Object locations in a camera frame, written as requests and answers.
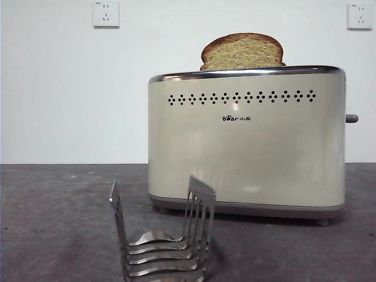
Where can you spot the brown-crusted bread slice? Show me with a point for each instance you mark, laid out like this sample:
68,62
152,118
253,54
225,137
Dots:
243,54

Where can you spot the grey toaster lever knob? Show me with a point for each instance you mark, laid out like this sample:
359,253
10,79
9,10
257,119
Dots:
352,118

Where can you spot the cream two-slot toaster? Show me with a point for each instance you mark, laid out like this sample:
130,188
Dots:
249,152

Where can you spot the stainless steel bread rack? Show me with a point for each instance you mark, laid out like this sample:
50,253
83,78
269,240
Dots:
164,246

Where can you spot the white wall socket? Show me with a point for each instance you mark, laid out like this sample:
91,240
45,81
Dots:
106,14
359,16

